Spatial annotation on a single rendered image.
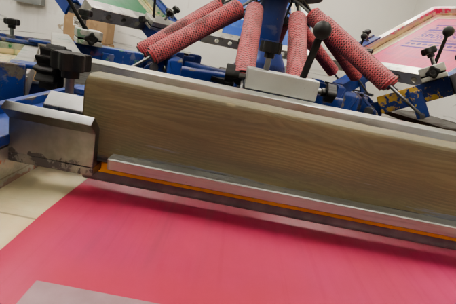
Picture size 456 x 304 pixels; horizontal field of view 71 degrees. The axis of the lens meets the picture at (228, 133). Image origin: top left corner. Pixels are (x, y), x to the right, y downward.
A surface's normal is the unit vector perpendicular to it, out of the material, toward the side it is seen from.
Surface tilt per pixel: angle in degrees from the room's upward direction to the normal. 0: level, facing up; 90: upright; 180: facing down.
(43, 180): 0
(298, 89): 90
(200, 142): 90
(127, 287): 0
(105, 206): 0
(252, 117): 90
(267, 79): 90
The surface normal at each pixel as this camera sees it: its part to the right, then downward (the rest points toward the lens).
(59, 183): 0.19, -0.95
